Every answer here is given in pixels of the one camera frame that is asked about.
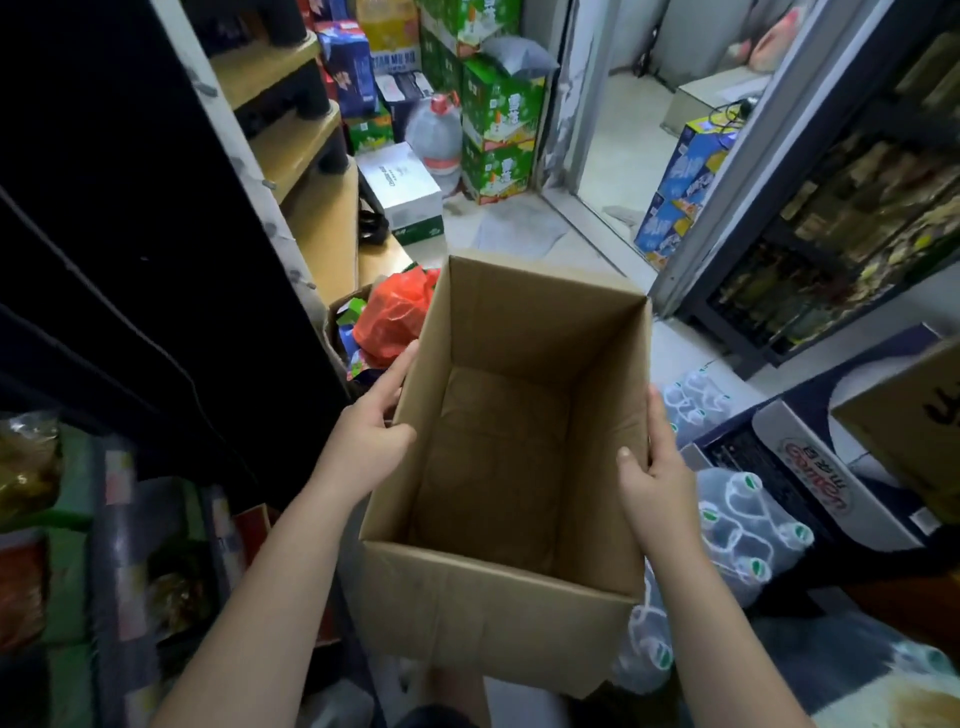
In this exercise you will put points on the glass door display fridge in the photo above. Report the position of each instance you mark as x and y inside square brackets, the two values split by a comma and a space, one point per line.
[825, 202]

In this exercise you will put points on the brown cardboard box with marking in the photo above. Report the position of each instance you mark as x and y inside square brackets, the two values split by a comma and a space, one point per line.
[907, 420]

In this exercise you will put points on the dark blue and white carton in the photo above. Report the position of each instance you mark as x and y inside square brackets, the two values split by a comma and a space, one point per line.
[825, 465]

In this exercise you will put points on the person's right forearm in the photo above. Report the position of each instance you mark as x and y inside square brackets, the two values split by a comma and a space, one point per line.
[724, 641]

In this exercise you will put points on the person's left thumb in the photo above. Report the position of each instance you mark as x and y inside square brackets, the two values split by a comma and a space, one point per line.
[396, 441]

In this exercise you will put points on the wooden shelf unit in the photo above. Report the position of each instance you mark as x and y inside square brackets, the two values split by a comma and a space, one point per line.
[300, 150]

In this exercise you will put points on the person's right thumb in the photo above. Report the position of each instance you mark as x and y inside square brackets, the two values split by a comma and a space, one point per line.
[631, 471]

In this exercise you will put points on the grey plastic bag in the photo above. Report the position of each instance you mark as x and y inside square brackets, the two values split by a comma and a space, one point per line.
[519, 56]

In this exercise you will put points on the person's left forearm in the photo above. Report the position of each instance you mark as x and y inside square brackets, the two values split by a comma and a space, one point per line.
[259, 615]

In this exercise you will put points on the blue printed carton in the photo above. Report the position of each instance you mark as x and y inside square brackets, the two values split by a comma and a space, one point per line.
[346, 64]

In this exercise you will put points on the white and green carton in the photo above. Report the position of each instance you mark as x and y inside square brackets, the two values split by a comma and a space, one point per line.
[401, 191]

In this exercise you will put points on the person's right hand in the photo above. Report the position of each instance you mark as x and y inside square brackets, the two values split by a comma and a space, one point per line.
[660, 491]

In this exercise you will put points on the small brown box of goods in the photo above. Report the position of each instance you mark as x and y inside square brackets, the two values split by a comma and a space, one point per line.
[349, 337]

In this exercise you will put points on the person's left hand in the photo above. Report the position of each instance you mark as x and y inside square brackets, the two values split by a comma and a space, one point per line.
[365, 439]

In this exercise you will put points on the large clear water jug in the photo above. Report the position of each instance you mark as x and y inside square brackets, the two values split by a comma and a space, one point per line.
[436, 139]

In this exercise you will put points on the person's leg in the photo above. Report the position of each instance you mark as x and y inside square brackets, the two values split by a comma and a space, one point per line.
[442, 697]

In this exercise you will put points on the blue milk carton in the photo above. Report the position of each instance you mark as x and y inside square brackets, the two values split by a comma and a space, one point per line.
[697, 161]
[661, 229]

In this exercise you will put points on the red plastic bag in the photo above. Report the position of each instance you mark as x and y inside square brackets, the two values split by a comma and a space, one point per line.
[394, 313]

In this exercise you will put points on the shrink-wrapped water bottle pack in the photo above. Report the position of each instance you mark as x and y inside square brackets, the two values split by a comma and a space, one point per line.
[746, 532]
[646, 645]
[697, 401]

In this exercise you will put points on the green drink carton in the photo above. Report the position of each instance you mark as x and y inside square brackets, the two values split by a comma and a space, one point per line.
[501, 101]
[496, 171]
[480, 19]

